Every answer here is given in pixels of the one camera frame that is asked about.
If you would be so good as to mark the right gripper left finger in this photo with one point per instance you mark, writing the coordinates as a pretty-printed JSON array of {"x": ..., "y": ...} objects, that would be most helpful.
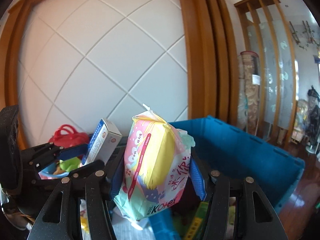
[{"x": 75, "y": 204}]

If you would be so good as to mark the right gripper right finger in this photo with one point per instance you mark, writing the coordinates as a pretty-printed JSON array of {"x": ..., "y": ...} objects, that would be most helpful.
[{"x": 255, "y": 217}]

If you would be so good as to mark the green box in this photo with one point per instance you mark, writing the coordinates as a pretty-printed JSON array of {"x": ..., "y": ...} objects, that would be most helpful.
[{"x": 189, "y": 222}]

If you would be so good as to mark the rolled patterned carpet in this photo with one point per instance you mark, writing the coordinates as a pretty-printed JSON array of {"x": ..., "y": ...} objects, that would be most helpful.
[{"x": 249, "y": 92}]

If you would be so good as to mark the red toy suitcase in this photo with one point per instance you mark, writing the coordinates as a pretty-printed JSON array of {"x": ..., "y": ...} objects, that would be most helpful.
[{"x": 67, "y": 136}]

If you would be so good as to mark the blue plastic storage crate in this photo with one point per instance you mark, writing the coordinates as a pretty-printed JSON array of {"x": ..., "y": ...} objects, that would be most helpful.
[{"x": 237, "y": 154}]

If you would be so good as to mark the pastel sanitary pad pack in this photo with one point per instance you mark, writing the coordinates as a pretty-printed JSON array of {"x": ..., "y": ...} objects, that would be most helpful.
[{"x": 156, "y": 166}]

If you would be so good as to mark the blue white medicine box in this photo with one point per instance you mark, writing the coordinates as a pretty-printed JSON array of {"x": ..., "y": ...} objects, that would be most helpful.
[{"x": 103, "y": 142}]

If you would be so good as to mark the green frog plush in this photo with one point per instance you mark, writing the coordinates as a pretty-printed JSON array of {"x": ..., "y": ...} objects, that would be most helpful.
[{"x": 70, "y": 164}]

